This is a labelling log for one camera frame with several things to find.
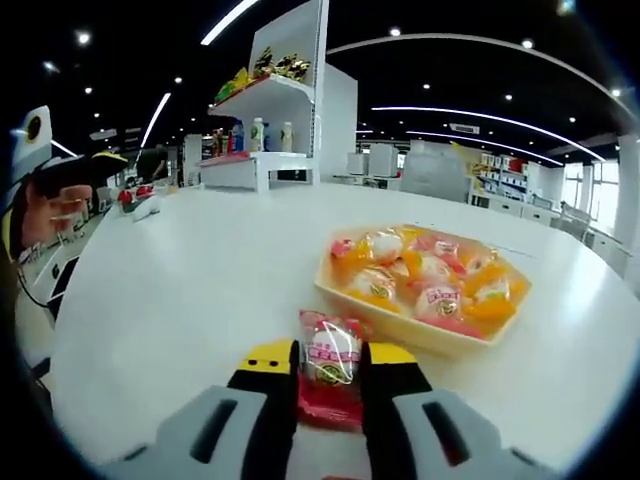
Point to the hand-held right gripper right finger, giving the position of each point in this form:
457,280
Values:
400,425

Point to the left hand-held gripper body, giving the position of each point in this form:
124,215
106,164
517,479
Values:
20,150

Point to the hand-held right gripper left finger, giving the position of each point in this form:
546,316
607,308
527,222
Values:
240,425

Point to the cream hexagonal bowl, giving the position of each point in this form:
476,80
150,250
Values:
400,334

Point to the pink marshmallow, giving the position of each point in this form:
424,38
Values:
330,360

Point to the heap of marshmallows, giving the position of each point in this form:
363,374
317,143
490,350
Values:
435,300

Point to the person's left hand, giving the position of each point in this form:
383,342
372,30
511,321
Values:
45,215

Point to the red and white toy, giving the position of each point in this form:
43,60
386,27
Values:
145,207

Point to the blue drink bottle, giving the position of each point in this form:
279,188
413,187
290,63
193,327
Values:
238,138

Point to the yellow green snack packet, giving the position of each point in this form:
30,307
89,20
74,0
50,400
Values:
232,85

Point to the white green drink bottle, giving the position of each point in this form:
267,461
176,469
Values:
257,136

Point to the long ceiling light strip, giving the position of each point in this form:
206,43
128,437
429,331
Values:
225,26

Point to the white yellow drink bottle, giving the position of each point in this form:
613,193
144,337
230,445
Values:
287,137

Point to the black yellow snack packet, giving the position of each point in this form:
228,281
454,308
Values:
263,62
292,67

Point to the grey mesh office chair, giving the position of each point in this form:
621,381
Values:
432,175

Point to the white display shelf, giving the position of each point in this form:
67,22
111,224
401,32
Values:
285,30

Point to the small white box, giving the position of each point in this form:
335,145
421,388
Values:
358,164

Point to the large white box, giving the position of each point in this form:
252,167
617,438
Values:
383,160

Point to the white upright panel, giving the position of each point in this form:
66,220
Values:
340,125

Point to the storage shelf with white boxes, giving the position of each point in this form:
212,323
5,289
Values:
505,170

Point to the ceiling air vent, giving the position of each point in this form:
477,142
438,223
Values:
464,128

